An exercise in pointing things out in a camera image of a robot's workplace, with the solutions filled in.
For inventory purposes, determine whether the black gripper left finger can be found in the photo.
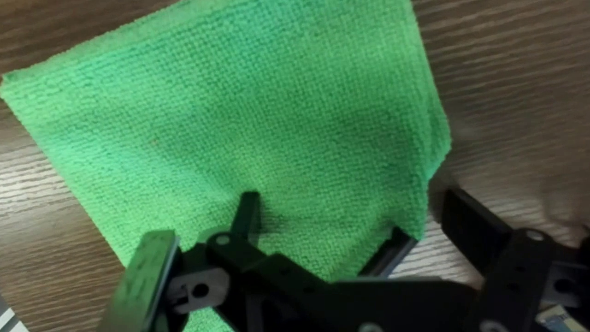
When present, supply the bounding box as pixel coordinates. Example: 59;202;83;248
230;191;263;250

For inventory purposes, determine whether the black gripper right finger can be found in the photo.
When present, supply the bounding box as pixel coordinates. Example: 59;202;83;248
440;187;514;274

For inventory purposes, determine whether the green towel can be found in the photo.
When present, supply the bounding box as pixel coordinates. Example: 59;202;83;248
0;0;453;332

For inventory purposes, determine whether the grey flat bracket plate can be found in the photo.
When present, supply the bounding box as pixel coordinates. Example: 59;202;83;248
97;229;180;332

